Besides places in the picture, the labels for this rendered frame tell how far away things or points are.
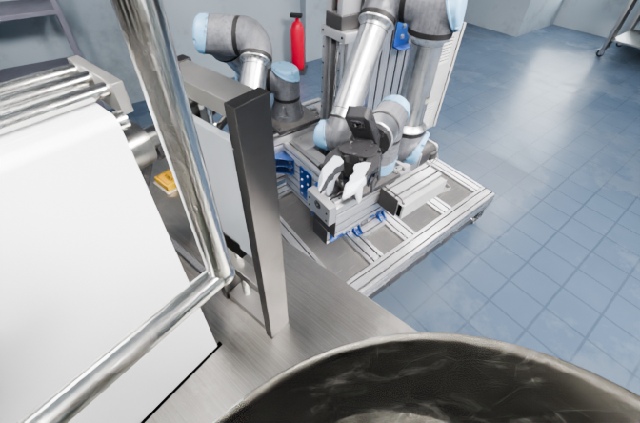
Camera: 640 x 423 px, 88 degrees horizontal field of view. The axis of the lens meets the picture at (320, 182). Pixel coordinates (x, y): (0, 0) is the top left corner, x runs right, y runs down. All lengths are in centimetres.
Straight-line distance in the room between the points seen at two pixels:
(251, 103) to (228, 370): 55
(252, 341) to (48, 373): 37
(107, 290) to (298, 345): 41
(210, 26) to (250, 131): 75
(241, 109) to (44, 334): 33
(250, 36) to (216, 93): 68
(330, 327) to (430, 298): 122
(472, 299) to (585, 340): 52
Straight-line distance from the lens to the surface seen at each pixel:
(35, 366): 52
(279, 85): 145
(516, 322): 206
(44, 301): 46
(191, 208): 18
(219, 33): 109
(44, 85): 43
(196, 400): 76
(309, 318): 78
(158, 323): 22
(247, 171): 39
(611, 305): 242
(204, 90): 39
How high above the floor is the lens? 161
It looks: 42 degrees down
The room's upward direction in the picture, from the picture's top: 2 degrees clockwise
